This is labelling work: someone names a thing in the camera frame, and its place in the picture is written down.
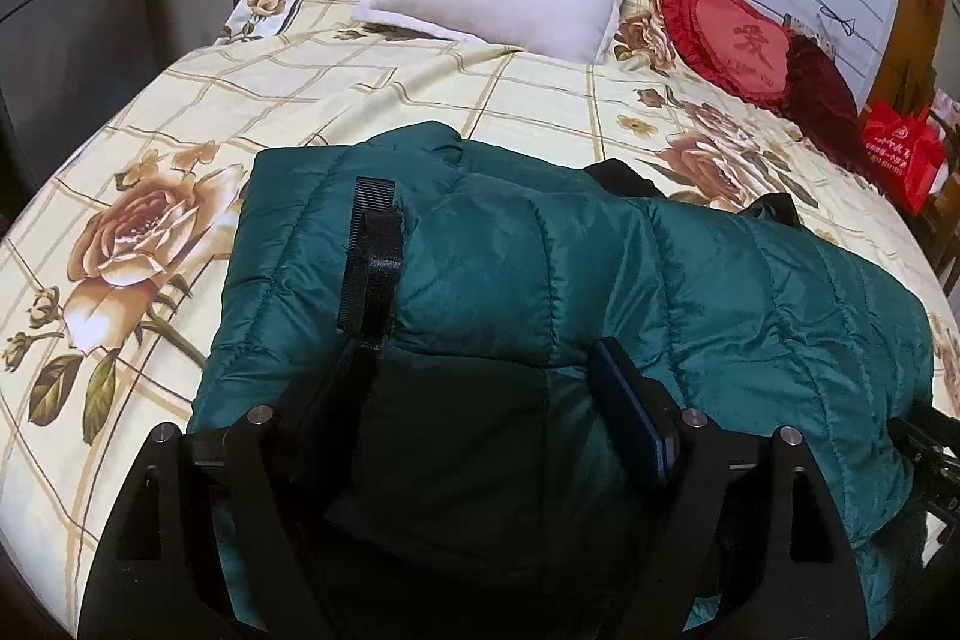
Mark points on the green puffer jacket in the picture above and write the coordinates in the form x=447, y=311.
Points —
x=525, y=265

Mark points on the bed with floral checked sheet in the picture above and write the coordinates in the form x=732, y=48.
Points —
x=300, y=78

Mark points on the red plastic bag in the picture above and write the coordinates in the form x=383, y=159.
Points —
x=900, y=145

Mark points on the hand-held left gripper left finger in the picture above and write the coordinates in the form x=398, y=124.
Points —
x=247, y=452

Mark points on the wooden chair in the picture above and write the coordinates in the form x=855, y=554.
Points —
x=946, y=212

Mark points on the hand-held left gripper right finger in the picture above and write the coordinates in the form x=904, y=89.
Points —
x=637, y=415

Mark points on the red heart-shaped cushion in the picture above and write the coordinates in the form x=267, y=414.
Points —
x=739, y=40

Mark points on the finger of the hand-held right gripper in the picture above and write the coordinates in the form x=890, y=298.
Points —
x=922, y=434

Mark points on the dark red velvet cushion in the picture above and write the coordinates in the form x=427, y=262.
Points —
x=821, y=93

